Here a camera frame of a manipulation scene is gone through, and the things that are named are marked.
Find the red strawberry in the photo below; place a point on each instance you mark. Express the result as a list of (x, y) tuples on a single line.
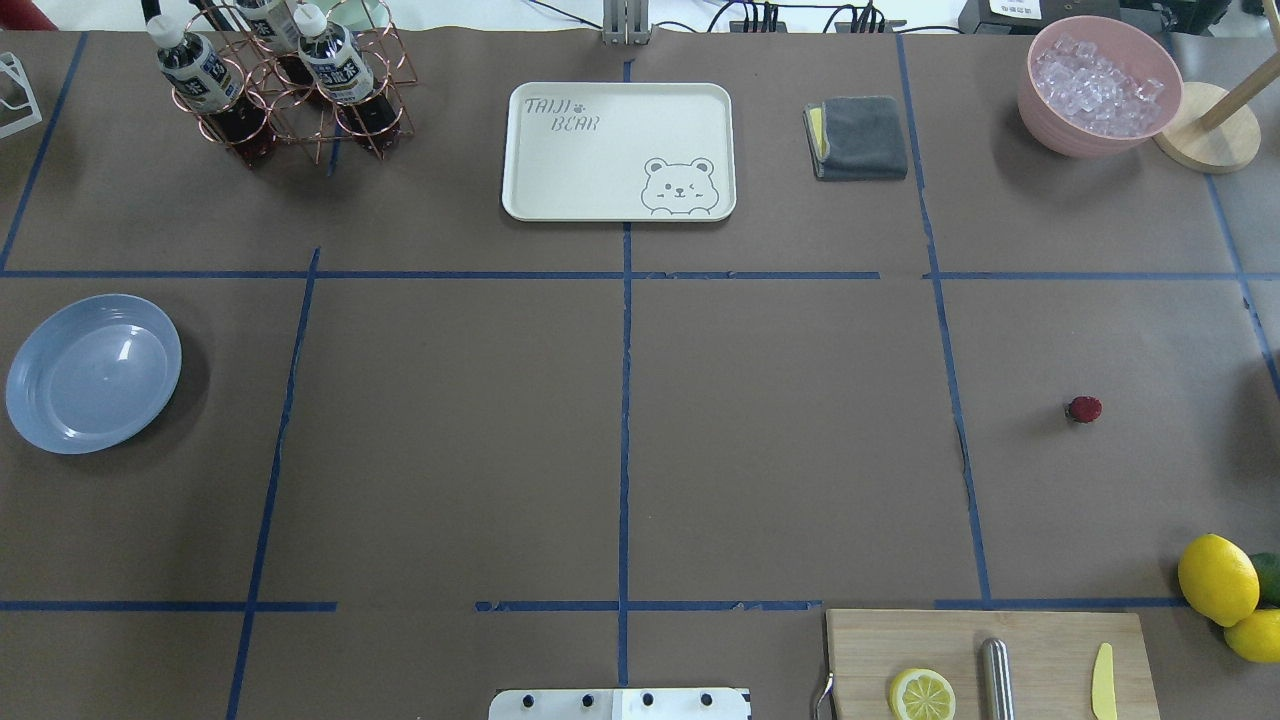
[(1084, 409)]

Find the blue plastic plate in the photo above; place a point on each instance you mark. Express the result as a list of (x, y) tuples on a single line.
[(94, 374)]

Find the cream bear tray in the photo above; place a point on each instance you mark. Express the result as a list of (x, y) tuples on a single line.
[(619, 152)]

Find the grey folded cloth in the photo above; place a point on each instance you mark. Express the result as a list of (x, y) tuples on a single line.
[(856, 139)]

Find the tea bottle right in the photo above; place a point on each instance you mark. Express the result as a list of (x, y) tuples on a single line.
[(333, 57)]

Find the tea bottle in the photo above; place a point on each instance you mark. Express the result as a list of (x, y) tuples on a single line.
[(273, 25), (333, 57), (212, 90)]

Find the lemon half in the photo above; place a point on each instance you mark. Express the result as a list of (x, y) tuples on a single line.
[(921, 693)]

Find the steel muddler stick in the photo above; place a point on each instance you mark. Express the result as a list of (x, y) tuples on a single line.
[(996, 667)]

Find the tea bottle middle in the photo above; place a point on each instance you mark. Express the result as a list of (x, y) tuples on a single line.
[(273, 25)]

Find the wooden cutting board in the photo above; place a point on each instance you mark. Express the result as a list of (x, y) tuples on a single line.
[(1051, 659)]

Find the tea bottle left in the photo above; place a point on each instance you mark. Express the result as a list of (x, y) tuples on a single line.
[(212, 90)]

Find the pink bowl of ice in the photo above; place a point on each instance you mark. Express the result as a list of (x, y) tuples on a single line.
[(1094, 86)]

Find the yellow plastic knife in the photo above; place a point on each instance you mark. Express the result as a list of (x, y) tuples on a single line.
[(1103, 690)]

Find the whole lemon upper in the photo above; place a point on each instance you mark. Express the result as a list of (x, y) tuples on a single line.
[(1218, 580)]

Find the whole lemon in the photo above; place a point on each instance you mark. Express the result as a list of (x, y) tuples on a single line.
[(1218, 580), (1256, 638)]

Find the wooden stand with round base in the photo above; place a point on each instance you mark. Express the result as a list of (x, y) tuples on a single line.
[(1214, 131)]

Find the green lime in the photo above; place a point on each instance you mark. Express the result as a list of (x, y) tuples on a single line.
[(1266, 565)]

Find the whole lemon lower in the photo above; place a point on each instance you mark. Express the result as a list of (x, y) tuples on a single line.
[(1256, 638)]

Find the red cylinder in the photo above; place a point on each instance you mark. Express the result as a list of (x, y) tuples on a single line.
[(24, 15)]

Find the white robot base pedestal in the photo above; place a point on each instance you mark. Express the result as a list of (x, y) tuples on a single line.
[(623, 703)]

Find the copper wire bottle rack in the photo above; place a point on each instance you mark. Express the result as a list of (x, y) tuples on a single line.
[(295, 121)]

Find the white wire cup rack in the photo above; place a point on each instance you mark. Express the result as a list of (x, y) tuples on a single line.
[(19, 106)]

